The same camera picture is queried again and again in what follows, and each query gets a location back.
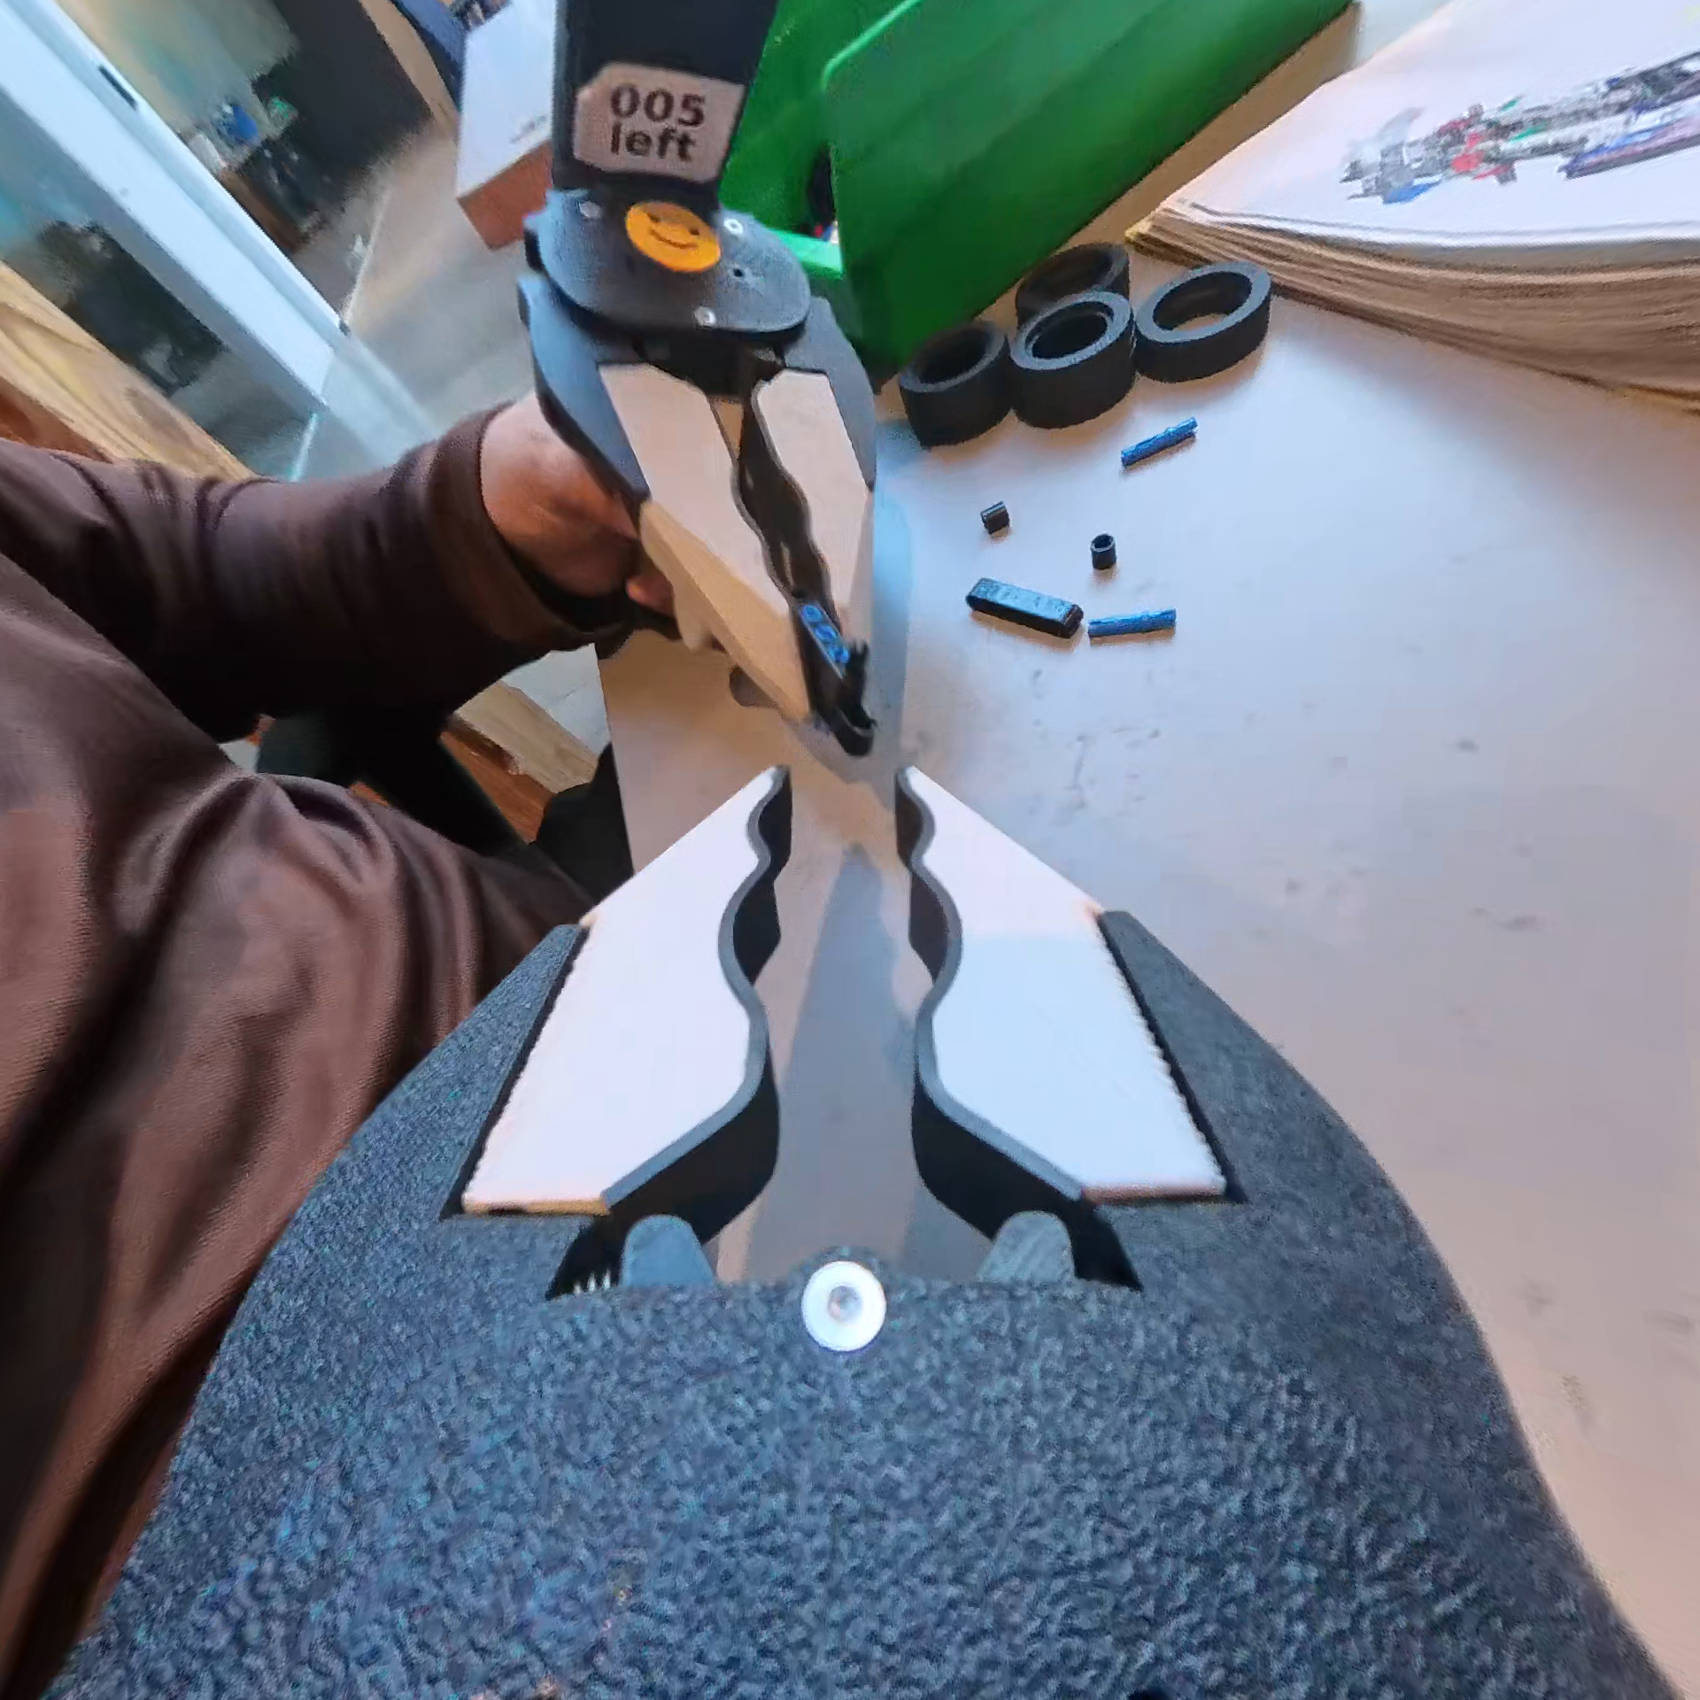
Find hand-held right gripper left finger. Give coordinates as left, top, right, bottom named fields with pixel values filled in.
left=460, top=764, right=796, bottom=1230

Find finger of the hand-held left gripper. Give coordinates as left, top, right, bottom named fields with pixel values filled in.
left=594, top=368, right=818, bottom=723
left=734, top=368, right=878, bottom=671

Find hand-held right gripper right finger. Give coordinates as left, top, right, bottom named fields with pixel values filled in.
left=893, top=764, right=1228, bottom=1219

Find black beam assembly blue pins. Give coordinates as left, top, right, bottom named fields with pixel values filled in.
left=793, top=601, right=880, bottom=759

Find person's left forearm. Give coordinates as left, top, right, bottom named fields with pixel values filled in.
left=52, top=409, right=587, bottom=745

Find light grey desk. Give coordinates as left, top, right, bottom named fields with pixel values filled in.
left=594, top=0, right=1700, bottom=1687

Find black brick beam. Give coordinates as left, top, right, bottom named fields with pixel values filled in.
left=966, top=577, right=1085, bottom=641

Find white wood-edged table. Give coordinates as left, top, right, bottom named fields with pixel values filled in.
left=456, top=0, right=561, bottom=250

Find green plastic bin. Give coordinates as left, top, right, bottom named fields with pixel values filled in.
left=717, top=0, right=1355, bottom=373

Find person's brown shirt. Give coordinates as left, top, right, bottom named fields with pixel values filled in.
left=0, top=438, right=592, bottom=1700

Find plywood board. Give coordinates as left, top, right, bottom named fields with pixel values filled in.
left=0, top=258, right=255, bottom=482

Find open instruction booklet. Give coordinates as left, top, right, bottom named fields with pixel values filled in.
left=1125, top=0, right=1700, bottom=413

